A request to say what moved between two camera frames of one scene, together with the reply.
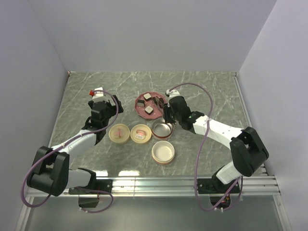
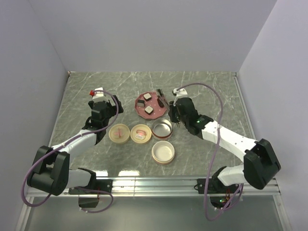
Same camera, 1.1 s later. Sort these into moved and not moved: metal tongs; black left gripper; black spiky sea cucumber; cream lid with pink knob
Moved: metal tongs
Not moved: black spiky sea cucumber; cream lid with pink knob; black left gripper
